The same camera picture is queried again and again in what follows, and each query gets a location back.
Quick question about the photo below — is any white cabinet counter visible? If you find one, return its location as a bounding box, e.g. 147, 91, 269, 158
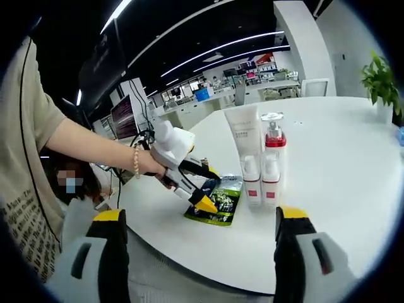
157, 80, 300, 127

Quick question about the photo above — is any silver laptop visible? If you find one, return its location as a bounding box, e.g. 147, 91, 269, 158
109, 93, 142, 141

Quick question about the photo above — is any person's left hand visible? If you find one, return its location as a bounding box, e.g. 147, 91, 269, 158
138, 150, 170, 186

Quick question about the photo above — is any white plant pot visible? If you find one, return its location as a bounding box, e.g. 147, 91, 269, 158
376, 100, 395, 126

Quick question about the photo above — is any blue storage bin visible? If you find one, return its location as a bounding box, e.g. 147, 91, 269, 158
194, 88, 215, 102

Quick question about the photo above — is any green skincare sachet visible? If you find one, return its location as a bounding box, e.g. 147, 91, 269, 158
184, 174, 244, 227

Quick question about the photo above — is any black worn device cable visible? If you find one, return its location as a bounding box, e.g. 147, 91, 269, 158
18, 37, 64, 246

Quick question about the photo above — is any large white pump skincare bottle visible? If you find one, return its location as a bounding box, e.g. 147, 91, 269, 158
259, 111, 288, 209

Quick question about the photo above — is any beaded bracelet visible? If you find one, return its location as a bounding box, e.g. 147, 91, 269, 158
131, 145, 142, 180

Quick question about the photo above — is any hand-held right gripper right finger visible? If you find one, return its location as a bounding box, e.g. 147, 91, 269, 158
273, 205, 360, 303

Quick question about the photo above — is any black hanging monitor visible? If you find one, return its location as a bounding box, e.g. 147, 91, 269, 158
78, 17, 128, 95

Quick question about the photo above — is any white mesh chair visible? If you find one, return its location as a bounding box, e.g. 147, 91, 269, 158
300, 78, 330, 98

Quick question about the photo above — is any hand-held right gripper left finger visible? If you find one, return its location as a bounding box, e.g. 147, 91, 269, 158
47, 208, 131, 303

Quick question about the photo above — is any person's beige shirt torso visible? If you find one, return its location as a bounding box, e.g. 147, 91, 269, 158
0, 36, 69, 283

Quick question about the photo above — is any white skincare tube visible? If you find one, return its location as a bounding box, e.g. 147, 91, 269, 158
223, 105, 263, 160

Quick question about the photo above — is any green potted plant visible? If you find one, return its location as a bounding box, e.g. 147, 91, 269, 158
359, 49, 404, 110

